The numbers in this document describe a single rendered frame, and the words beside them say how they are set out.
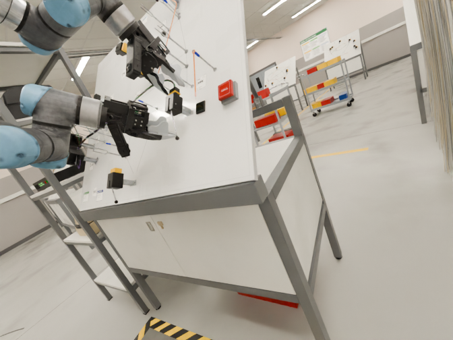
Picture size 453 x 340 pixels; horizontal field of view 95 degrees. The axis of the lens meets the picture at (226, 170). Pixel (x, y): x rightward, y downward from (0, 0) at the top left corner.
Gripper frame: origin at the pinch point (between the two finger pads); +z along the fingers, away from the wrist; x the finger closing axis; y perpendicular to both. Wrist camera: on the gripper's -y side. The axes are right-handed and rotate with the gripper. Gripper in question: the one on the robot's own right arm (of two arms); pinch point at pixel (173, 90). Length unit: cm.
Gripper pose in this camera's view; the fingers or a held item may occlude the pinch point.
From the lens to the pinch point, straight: 78.1
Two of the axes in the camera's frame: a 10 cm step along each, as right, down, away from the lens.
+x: -8.0, 1.3, 5.9
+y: 2.5, -8.1, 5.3
